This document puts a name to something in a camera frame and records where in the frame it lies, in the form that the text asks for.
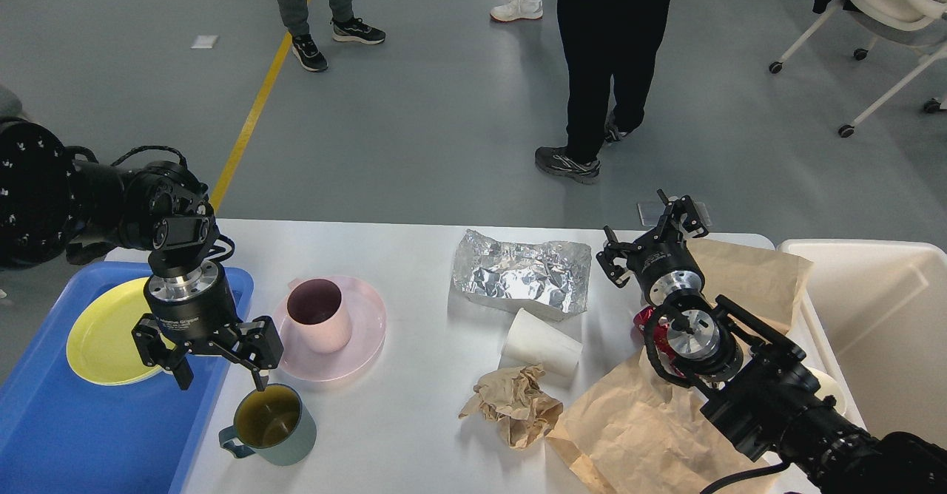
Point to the teal mug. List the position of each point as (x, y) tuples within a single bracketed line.
[(274, 424)]

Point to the white paper cup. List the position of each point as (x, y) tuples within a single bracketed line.
[(533, 341)]

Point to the white paper on floor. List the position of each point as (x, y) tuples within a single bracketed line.
[(204, 42)]

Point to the blue plastic tray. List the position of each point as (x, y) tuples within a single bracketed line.
[(61, 434)]

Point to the white rolling chair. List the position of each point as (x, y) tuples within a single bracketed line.
[(915, 24)]

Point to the crumpled aluminium foil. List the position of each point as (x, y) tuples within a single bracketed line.
[(549, 279)]

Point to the person in black trousers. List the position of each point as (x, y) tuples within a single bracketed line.
[(610, 49)]

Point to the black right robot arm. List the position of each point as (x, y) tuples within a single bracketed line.
[(759, 395)]

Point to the crumpled brown paper ball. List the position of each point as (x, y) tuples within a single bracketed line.
[(512, 398)]

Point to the large brown paper sheet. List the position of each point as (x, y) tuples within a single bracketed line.
[(632, 432)]

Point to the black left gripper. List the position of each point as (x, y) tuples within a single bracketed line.
[(191, 309)]

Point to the pink plate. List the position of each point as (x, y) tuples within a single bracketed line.
[(368, 318)]

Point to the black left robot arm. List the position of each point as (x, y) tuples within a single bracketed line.
[(59, 199)]

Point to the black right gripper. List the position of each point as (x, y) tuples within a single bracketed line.
[(660, 261)]

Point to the white plastic bin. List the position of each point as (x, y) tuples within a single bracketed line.
[(878, 312)]

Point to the yellow plate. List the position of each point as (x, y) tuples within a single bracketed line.
[(100, 347)]

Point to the pink mug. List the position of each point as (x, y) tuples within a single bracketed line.
[(318, 315)]

